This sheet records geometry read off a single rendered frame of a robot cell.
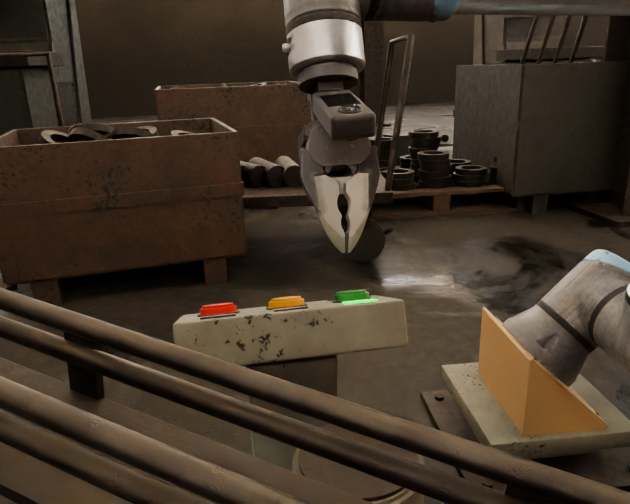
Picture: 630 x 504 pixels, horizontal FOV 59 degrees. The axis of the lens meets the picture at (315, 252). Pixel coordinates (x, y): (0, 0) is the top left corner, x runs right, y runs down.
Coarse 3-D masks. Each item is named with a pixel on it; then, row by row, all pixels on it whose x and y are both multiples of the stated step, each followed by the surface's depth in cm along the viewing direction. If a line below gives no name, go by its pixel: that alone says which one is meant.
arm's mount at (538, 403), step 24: (480, 336) 135; (504, 336) 120; (480, 360) 136; (504, 360) 121; (528, 360) 110; (504, 384) 122; (528, 384) 110; (552, 384) 111; (504, 408) 123; (528, 408) 112; (552, 408) 113; (576, 408) 113; (528, 432) 114; (552, 432) 115
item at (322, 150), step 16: (336, 64) 63; (304, 80) 64; (320, 80) 64; (336, 80) 65; (352, 80) 65; (304, 128) 64; (320, 128) 63; (304, 144) 67; (320, 144) 63; (336, 144) 63; (352, 144) 63; (368, 144) 64; (320, 160) 63; (336, 160) 63; (352, 160) 63; (336, 176) 70
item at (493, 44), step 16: (480, 16) 559; (496, 16) 538; (512, 16) 481; (528, 16) 485; (544, 16) 534; (560, 16) 539; (480, 32) 562; (496, 32) 540; (512, 32) 531; (528, 32) 535; (544, 32) 539; (560, 32) 544; (480, 48) 565; (496, 48) 543; (512, 48) 532; (592, 48) 496
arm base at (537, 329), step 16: (544, 304) 122; (512, 320) 124; (528, 320) 121; (544, 320) 119; (560, 320) 118; (528, 336) 118; (544, 336) 117; (560, 336) 117; (576, 336) 116; (544, 352) 116; (560, 352) 116; (576, 352) 117; (560, 368) 116; (576, 368) 118
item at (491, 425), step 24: (456, 384) 134; (480, 384) 133; (576, 384) 132; (480, 408) 124; (600, 408) 123; (480, 432) 118; (504, 432) 116; (576, 432) 115; (600, 432) 115; (624, 432) 115; (528, 456) 114
